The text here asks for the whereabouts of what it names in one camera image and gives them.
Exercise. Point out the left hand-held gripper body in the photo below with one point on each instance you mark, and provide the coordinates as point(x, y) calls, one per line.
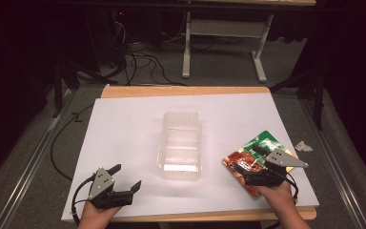
point(101, 184)

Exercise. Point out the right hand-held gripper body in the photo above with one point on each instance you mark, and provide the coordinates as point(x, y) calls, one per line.
point(279, 159)

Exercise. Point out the green and red snack packet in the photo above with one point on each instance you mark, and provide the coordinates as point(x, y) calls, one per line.
point(243, 159)

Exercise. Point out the clear plastic container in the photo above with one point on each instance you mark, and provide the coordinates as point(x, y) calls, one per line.
point(179, 146)

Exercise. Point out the person's left hand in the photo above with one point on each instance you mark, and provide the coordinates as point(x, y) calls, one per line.
point(92, 218)

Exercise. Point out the person's right hand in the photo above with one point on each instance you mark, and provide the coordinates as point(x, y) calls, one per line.
point(276, 195)

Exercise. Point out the crumpled white paper scrap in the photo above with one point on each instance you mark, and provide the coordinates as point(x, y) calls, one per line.
point(303, 146)

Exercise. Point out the white paper sheet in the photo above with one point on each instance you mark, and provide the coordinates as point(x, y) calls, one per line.
point(133, 133)

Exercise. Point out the black metal stand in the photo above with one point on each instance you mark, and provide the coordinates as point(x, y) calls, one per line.
point(57, 86)
point(318, 95)

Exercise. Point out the wooden table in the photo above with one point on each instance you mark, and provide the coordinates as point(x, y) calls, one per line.
point(184, 91)

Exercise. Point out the dark computer tower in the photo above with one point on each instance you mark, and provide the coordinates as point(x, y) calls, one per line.
point(106, 35)

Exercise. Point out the metal floor rail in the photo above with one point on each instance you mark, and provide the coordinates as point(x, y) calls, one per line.
point(333, 159)
point(28, 168)

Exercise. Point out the white desk frame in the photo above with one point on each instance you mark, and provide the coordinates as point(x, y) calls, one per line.
point(187, 51)

